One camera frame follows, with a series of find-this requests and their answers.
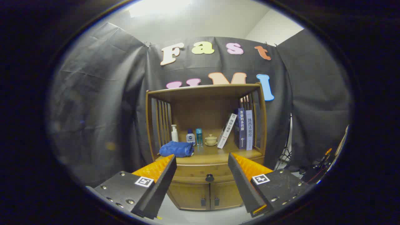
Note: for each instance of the clear blue bottle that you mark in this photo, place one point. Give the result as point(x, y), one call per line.
point(199, 137)

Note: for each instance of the dark blue book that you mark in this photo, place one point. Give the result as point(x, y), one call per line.
point(241, 131)

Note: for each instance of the wooden cabinet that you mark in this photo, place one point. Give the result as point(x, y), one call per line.
point(203, 106)

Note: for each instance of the pale lavender book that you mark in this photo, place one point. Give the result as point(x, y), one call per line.
point(249, 131)

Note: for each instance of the black device with orange part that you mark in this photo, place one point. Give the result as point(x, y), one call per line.
point(315, 170)

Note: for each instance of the white book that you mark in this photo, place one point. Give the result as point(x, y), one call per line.
point(225, 132)

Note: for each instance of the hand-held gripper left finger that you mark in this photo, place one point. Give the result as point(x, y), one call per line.
point(159, 190)

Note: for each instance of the wooden drawer with black knob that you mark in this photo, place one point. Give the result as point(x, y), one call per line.
point(197, 172)

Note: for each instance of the white bottle with blue cap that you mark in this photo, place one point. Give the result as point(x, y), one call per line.
point(190, 138)

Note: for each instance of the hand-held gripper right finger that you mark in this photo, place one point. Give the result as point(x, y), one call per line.
point(242, 184)

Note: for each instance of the folded blue towel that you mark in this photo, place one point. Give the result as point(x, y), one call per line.
point(175, 149)

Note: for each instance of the white pump bottle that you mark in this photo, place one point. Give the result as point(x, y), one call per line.
point(175, 136)

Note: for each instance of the wooden countertop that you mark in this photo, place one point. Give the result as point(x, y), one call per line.
point(212, 154)

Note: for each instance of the wooden cabinet door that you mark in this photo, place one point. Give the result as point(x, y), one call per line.
point(225, 193)
point(187, 195)

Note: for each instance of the beige lidded cup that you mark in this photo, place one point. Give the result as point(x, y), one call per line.
point(211, 140)

